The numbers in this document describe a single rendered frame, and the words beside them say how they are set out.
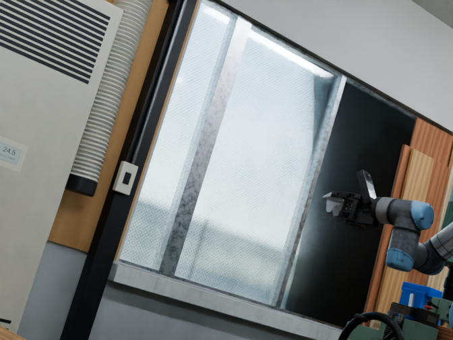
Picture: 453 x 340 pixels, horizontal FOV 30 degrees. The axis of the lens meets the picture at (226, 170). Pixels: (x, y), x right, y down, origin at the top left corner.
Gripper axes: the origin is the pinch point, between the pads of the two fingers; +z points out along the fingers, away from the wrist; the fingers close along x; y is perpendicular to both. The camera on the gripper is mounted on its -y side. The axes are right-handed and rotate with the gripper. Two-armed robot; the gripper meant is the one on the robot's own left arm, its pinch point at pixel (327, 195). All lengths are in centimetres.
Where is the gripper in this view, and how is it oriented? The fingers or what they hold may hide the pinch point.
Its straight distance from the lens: 256.0
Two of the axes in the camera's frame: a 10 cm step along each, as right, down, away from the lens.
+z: -7.1, -0.8, 7.0
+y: -3.1, 9.3, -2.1
